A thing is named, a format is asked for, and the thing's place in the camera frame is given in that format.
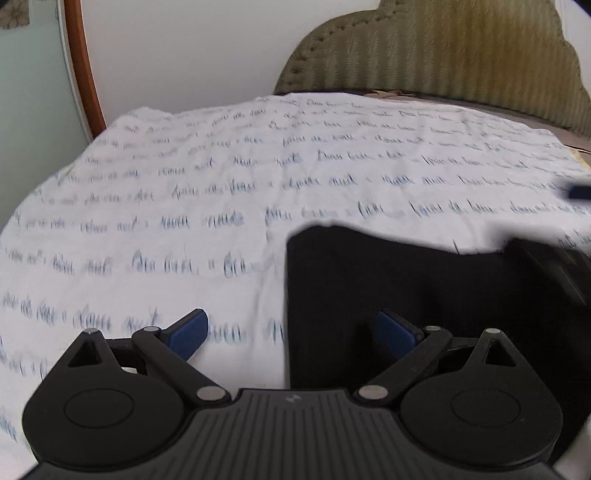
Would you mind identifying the brown wooden door frame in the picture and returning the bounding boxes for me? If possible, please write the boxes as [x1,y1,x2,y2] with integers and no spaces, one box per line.
[62,0,108,140]

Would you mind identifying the black pants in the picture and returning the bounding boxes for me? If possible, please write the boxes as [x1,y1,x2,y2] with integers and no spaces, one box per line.
[284,224,591,462]

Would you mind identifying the olive upholstered headboard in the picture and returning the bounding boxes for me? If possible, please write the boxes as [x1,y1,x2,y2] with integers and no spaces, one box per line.
[273,0,591,134]

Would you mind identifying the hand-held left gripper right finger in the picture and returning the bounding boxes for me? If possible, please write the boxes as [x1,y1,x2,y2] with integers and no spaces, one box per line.
[353,310,520,408]

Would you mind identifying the white script-printed bedsheet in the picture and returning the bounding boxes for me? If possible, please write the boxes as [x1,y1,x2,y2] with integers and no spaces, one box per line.
[0,92,591,480]

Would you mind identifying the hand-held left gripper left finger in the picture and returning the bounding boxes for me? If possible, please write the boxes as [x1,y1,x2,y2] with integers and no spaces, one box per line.
[67,308,230,407]

